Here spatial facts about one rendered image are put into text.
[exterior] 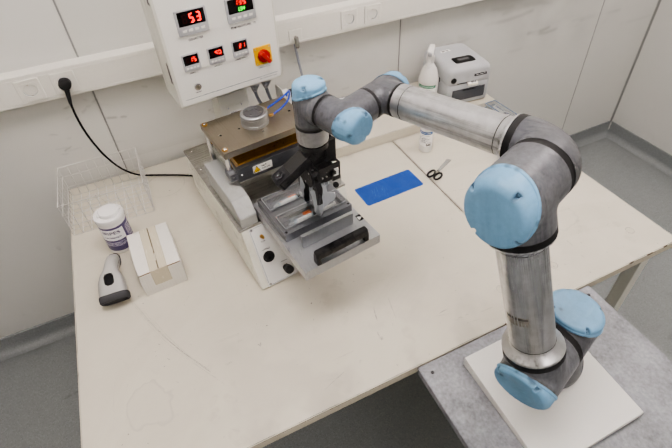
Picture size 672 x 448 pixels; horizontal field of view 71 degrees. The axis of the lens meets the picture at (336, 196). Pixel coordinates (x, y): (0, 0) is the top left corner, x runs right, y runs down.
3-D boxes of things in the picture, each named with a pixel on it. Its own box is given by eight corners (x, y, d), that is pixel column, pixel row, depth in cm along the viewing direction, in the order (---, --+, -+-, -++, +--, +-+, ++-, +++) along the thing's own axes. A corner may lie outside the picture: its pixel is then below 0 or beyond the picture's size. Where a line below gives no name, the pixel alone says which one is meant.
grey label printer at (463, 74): (419, 83, 212) (422, 47, 201) (458, 74, 216) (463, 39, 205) (446, 109, 194) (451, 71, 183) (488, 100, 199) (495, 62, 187)
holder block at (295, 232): (258, 206, 129) (256, 199, 127) (320, 179, 136) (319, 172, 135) (286, 242, 118) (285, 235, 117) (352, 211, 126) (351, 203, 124)
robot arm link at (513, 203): (584, 374, 97) (576, 141, 70) (549, 430, 90) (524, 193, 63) (529, 348, 105) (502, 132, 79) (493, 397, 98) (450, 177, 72)
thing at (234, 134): (199, 140, 146) (188, 103, 137) (287, 108, 157) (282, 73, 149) (230, 180, 130) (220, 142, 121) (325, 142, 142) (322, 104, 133)
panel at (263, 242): (268, 286, 135) (247, 229, 129) (354, 242, 146) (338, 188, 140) (271, 289, 133) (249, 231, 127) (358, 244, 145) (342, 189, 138)
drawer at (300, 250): (254, 214, 132) (249, 193, 127) (320, 184, 141) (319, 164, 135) (306, 283, 113) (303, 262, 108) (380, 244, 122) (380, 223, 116)
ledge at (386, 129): (286, 127, 198) (285, 118, 195) (452, 79, 222) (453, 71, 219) (314, 165, 177) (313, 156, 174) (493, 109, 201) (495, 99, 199)
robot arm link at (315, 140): (305, 137, 103) (288, 121, 108) (307, 154, 106) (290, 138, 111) (334, 126, 106) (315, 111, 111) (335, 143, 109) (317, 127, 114)
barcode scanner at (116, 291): (99, 264, 145) (88, 247, 139) (125, 255, 147) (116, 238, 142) (104, 315, 131) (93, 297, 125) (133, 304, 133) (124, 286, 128)
